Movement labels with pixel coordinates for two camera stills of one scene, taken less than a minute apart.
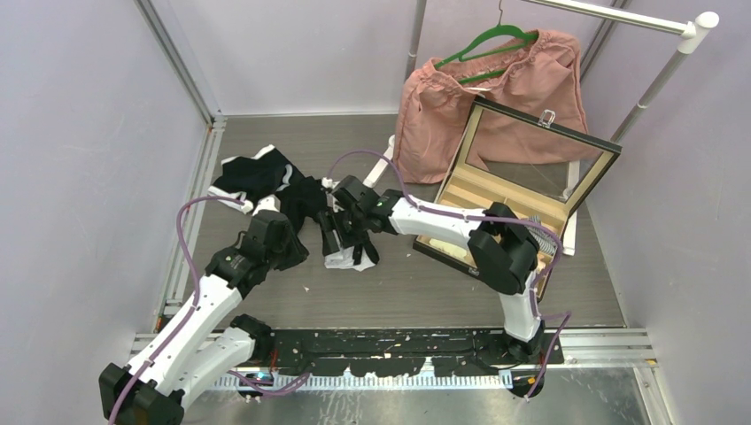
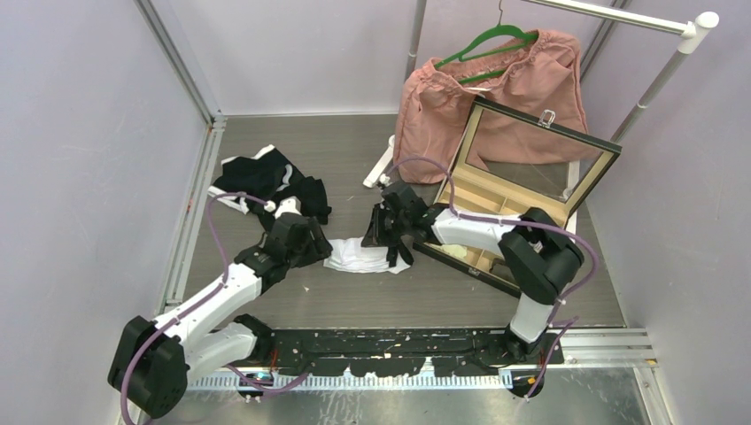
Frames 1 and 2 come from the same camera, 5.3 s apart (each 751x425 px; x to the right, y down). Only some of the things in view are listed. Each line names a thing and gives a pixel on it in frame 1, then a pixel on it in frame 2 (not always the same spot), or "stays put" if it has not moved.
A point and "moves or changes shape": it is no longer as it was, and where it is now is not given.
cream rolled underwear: x=448 y=247 stays put
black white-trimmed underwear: x=269 y=173 stays put
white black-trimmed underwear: x=357 y=257 moves or changes shape
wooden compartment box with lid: x=538 y=168 stays put
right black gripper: x=329 y=220 -> x=375 y=235
